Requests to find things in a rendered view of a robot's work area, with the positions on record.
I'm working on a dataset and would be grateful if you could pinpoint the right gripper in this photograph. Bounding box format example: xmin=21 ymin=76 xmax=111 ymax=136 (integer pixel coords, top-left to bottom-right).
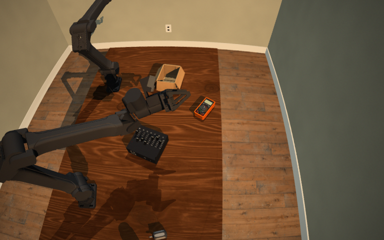
xmin=146 ymin=89 xmax=191 ymax=114

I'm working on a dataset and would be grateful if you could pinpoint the open brown cardboard box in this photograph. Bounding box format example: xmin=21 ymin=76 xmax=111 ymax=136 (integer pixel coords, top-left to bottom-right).
xmin=155 ymin=64 xmax=185 ymax=92

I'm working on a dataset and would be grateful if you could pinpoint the dark grey fader panel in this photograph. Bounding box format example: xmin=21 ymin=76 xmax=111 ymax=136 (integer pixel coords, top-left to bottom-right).
xmin=126 ymin=125 xmax=169 ymax=164

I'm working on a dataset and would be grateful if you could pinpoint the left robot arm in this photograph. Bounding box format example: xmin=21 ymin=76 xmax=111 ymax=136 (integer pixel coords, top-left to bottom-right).
xmin=69 ymin=0 xmax=122 ymax=93

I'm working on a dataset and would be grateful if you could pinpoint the orange digital multimeter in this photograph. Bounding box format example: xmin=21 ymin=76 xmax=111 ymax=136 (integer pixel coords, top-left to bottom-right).
xmin=194 ymin=97 xmax=215 ymax=120

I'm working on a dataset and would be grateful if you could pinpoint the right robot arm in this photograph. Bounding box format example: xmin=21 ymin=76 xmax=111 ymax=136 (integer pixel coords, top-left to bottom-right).
xmin=0 ymin=75 xmax=162 ymax=209

